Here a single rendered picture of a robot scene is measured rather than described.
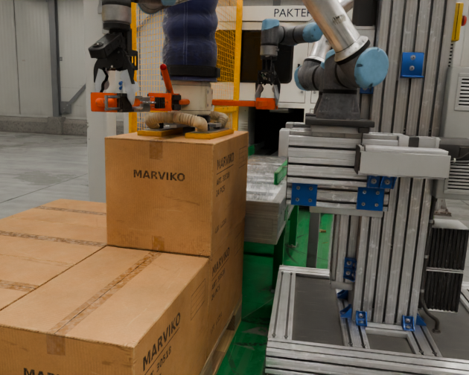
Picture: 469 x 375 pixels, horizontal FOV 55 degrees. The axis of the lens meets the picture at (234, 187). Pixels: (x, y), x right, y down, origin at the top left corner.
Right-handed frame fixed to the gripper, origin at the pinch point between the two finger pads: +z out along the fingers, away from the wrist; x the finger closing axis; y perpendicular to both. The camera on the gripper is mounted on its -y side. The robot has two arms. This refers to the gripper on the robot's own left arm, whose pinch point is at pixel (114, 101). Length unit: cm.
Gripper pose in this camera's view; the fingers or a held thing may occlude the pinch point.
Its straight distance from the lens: 127.1
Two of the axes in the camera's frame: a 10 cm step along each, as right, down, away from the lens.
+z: -0.3, 9.8, 1.9
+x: -9.7, -0.8, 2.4
